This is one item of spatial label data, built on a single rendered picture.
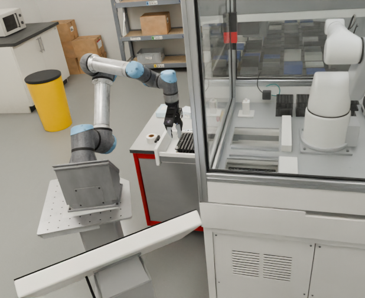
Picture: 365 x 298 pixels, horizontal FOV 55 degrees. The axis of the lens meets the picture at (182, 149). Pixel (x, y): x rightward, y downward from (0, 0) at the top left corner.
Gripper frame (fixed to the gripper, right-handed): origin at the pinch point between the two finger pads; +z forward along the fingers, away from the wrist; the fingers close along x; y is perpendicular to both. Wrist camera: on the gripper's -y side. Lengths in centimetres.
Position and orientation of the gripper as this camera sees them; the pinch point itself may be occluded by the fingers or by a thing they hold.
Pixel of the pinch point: (175, 136)
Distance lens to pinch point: 188.5
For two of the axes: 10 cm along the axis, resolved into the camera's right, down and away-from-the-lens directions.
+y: 2.4, -5.3, 8.1
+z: 1.0, 8.5, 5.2
